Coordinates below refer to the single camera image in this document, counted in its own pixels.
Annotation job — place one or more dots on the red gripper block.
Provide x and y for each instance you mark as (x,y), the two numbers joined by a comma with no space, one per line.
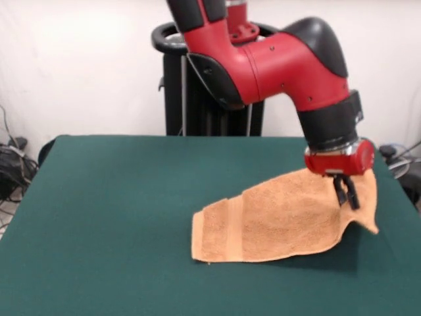
(342,163)

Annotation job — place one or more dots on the orange terry towel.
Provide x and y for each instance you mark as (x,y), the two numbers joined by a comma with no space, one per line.
(279,224)

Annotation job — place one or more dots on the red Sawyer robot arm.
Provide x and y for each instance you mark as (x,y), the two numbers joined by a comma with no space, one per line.
(279,66)

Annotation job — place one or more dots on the dark green tablecloth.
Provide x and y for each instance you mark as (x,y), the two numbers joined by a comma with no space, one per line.
(98,214)

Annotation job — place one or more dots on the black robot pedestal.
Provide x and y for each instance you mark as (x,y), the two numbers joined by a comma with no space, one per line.
(174,98)

